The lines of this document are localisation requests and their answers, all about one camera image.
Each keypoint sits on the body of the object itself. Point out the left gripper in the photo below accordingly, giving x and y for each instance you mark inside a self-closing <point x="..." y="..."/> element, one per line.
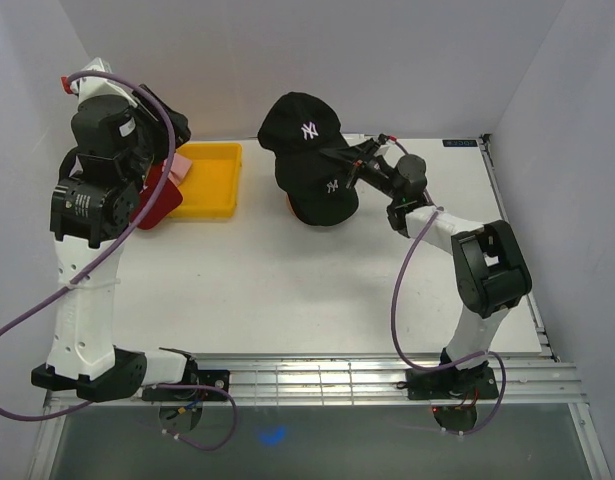
<point x="139" y="114"/>

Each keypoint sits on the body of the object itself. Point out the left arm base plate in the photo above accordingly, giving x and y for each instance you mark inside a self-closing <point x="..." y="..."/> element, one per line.
<point x="208" y="377"/>

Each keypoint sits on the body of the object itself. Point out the dark green NY cap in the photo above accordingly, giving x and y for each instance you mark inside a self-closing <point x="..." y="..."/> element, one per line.
<point x="316" y="189"/>

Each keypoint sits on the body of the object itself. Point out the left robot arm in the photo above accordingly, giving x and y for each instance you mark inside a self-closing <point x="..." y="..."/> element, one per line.
<point x="105" y="183"/>

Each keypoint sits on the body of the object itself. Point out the pink cap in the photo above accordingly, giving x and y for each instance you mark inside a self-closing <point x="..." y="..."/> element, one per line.
<point x="180" y="169"/>

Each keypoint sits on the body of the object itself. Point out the wooden hat stand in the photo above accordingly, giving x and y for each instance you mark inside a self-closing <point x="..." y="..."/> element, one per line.
<point x="289" y="205"/>

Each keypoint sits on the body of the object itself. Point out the aluminium rail frame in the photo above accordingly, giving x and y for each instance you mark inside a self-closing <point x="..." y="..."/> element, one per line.
<point x="303" y="320"/>

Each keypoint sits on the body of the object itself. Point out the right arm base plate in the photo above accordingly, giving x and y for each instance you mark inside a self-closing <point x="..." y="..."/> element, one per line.
<point x="451" y="384"/>

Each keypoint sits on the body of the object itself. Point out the black NY cap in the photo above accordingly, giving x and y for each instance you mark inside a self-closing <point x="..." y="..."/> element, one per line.
<point x="300" y="122"/>

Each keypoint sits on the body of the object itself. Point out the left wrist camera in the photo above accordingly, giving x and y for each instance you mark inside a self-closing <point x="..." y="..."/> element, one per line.
<point x="91" y="86"/>

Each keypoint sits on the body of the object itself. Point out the red LA cap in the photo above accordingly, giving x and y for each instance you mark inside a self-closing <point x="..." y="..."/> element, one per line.
<point x="168" y="200"/>

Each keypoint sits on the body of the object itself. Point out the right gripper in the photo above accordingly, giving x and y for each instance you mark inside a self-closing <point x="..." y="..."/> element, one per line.
<point x="365" y="149"/>

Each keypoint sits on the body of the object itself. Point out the yellow plastic tray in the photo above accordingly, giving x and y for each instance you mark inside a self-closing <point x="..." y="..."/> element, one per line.
<point x="210" y="187"/>

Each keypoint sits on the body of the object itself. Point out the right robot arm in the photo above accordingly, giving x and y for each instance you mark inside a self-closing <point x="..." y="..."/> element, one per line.
<point x="490" y="271"/>

